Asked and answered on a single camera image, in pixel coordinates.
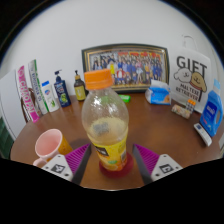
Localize dark blue pump bottle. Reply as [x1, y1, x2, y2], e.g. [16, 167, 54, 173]
[53, 69, 72, 108]

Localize pink ceramic mug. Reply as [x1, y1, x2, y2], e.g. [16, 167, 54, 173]
[32, 128, 74, 168]

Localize orange-capped juice bottle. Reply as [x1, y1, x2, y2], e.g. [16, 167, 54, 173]
[81, 68, 130, 172]

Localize small patterned snack packet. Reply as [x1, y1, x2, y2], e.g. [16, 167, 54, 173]
[171, 103, 192, 120]

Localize long green-white wrap box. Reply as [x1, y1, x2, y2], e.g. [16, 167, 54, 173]
[27, 59, 50, 115]

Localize framed group photo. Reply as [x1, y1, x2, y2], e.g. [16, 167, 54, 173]
[81, 43, 170, 94]

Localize small green box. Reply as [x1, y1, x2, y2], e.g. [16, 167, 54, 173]
[118, 94, 132, 103]

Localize white paper gift bag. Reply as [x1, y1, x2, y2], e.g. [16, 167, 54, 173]
[168, 34, 213, 114]

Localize blue tissue pack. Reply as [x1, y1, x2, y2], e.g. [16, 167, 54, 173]
[144, 79, 172, 106]

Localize white remote control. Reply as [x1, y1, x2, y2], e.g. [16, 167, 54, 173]
[193, 122, 213, 147]

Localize dark wooden chair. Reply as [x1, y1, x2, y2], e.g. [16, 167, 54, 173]
[20, 87, 38, 123]

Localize dark amber pump bottle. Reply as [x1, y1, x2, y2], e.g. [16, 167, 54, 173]
[73, 69, 87, 102]

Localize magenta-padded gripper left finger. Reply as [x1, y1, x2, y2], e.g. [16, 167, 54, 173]
[40, 143, 92, 186]

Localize white shampoo bottle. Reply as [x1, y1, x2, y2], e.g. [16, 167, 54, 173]
[41, 80, 61, 113]

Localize small orange-blue box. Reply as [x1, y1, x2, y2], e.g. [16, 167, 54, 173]
[185, 98, 197, 114]

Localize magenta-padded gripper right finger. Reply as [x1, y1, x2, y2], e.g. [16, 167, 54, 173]
[132, 143, 184, 186]

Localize blue detergent bottle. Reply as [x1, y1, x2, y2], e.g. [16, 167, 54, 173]
[199, 79, 224, 138]

